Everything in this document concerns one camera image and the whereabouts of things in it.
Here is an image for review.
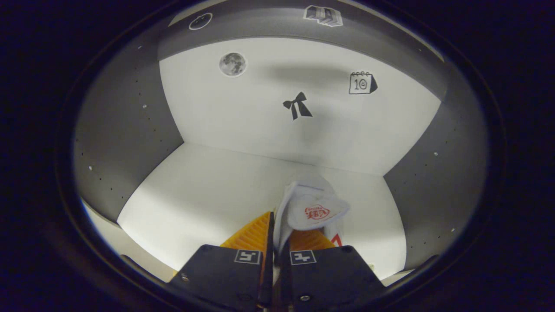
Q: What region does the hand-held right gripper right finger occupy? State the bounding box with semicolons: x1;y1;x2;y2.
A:
277;229;385;310

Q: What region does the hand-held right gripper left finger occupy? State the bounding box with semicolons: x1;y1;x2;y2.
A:
169;211;274;310

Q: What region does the white sneaker shoe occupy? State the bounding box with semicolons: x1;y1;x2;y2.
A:
273;173;351;255

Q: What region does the grey shoe cabinet door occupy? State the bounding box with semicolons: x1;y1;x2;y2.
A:
80;199;178;283

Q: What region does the grey shoe cabinet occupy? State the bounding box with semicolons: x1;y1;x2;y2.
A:
72;0;490;287

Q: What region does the white cabinet shelf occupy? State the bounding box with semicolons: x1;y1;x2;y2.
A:
117;142;408;280

